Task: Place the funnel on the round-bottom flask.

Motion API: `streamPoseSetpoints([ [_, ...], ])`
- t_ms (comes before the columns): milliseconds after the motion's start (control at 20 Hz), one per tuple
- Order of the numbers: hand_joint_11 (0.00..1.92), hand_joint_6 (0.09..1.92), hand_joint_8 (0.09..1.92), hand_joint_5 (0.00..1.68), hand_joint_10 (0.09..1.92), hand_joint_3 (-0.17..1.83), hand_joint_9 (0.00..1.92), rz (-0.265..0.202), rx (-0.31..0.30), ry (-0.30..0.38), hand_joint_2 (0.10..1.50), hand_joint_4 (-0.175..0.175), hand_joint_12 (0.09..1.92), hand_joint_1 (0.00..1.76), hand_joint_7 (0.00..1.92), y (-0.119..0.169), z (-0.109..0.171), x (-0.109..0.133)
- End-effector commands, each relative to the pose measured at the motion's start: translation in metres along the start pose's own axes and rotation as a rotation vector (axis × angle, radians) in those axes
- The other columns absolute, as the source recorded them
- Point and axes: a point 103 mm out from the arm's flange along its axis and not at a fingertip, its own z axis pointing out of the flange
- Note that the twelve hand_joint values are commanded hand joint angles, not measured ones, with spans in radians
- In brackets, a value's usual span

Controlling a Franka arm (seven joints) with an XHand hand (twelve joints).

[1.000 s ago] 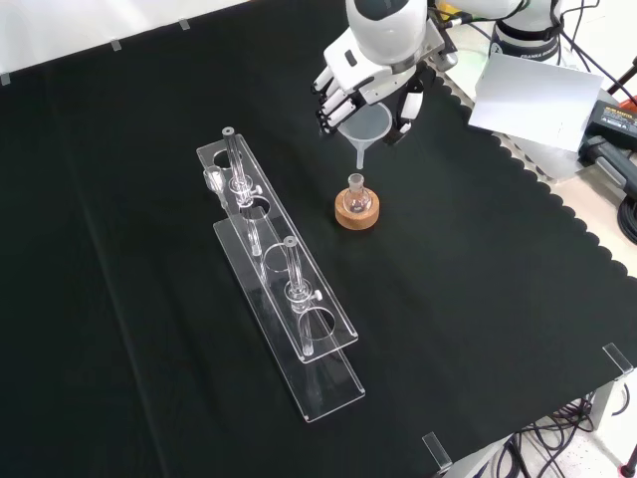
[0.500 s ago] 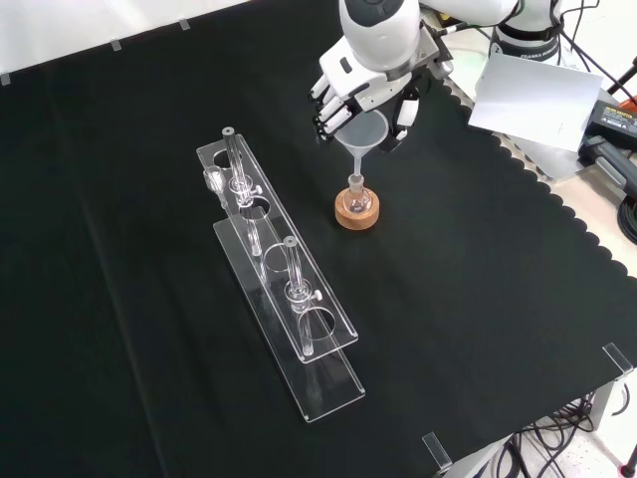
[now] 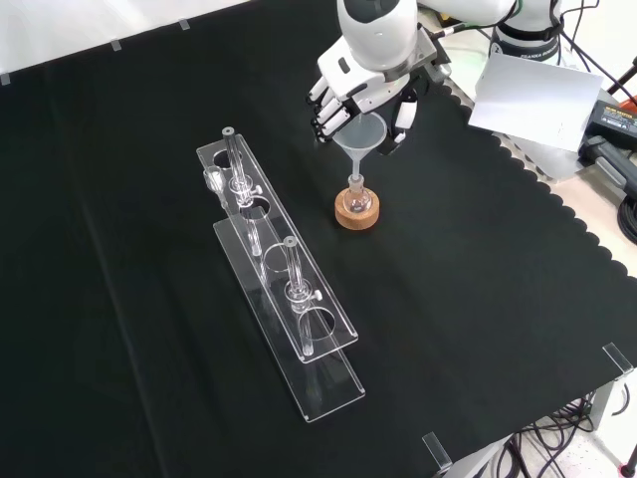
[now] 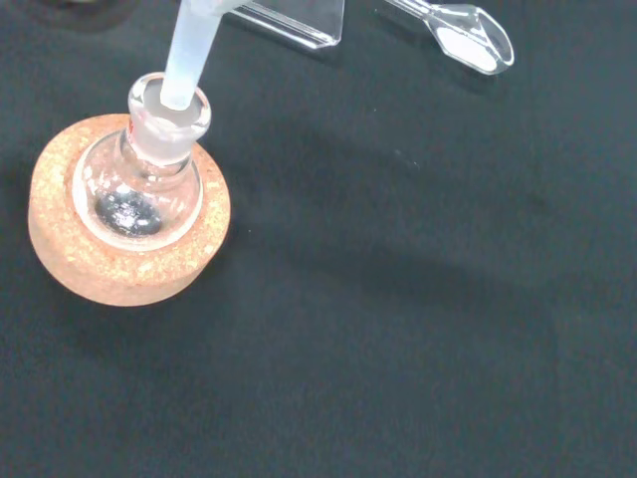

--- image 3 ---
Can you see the clear acrylic funnel stand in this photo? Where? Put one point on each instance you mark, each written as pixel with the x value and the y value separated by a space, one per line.
pixel 278 239

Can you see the pale white board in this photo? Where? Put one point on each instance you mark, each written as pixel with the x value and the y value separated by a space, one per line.
pixel 537 99

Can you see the black tripod leg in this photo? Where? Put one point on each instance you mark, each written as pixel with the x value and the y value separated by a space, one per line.
pixel 622 82

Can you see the grey metal base plate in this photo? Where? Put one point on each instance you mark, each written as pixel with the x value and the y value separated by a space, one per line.
pixel 547 159

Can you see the black clamp block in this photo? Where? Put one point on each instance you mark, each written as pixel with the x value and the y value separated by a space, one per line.
pixel 609 159

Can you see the black power adapter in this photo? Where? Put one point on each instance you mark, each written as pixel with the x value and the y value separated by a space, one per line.
pixel 614 119

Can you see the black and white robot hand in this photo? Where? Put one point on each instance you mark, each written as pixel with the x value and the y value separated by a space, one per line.
pixel 353 82

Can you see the black cloth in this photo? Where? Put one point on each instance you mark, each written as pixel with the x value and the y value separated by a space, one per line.
pixel 149 299

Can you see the small glass funnel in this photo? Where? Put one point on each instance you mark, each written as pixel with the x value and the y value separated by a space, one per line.
pixel 215 180

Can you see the clear plastic funnel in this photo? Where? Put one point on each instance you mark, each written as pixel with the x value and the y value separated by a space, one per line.
pixel 360 137

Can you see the small glass round-bottom flask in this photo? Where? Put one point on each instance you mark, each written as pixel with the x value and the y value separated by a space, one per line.
pixel 358 200

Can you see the clear cloth clip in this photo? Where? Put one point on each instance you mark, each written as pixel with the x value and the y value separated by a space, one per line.
pixel 116 45
pixel 5 79
pixel 437 450
pixel 183 24
pixel 618 361

